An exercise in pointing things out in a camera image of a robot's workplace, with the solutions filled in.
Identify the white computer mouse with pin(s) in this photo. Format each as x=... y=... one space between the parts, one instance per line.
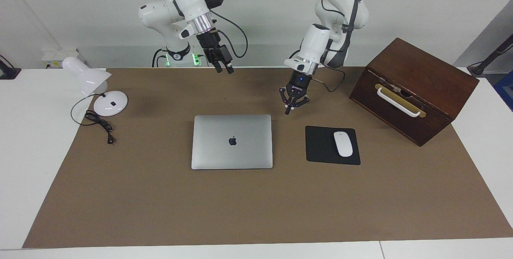
x=343 y=144

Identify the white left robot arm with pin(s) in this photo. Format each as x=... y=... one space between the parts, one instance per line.
x=316 y=42

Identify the white power strip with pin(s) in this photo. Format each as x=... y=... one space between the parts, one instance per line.
x=56 y=56

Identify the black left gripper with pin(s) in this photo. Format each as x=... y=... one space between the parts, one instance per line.
x=299 y=82

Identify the brown table mat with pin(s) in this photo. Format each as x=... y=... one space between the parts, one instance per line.
x=240 y=211

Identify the black stand pole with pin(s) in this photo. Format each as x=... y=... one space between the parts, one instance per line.
x=479 y=68

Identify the white desk lamp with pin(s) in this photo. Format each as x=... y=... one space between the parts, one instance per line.
x=112 y=104

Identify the dark brown wooden box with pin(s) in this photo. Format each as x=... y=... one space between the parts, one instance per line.
x=421 y=66

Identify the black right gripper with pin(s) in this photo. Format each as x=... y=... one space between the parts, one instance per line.
x=209 y=42

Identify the black table clamp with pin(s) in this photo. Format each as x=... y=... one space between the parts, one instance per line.
x=8 y=72

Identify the blue crate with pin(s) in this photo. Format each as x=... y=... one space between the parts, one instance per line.
x=505 y=90

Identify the black mouse pad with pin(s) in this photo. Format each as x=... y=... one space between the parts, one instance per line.
x=320 y=146

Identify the silver grey laptop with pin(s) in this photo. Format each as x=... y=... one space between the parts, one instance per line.
x=216 y=150

